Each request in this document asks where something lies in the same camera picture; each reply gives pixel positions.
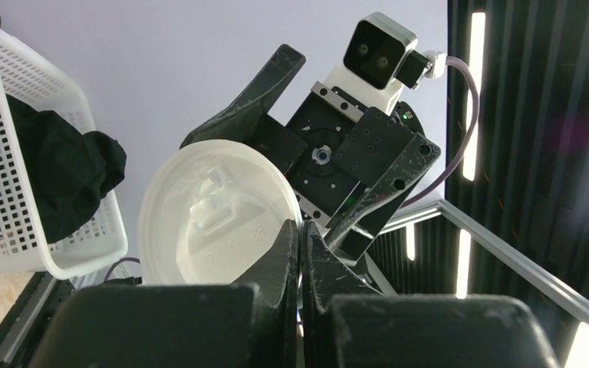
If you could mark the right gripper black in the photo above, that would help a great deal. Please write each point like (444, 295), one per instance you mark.
(350, 169)

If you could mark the single white cup lid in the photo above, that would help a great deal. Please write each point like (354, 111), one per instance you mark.
(210, 212)

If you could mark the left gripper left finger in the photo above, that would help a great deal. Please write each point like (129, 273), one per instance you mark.
(248, 323)

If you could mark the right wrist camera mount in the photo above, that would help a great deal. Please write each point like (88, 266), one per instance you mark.
(380, 60)

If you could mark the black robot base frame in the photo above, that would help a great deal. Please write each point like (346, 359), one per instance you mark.
(26, 322)

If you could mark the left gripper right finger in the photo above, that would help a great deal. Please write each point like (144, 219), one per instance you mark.
(348, 323)

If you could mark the black cloth in basket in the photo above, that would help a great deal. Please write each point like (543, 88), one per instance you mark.
(70, 173)

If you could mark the white plastic basket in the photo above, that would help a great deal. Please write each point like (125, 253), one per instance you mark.
(102, 240)

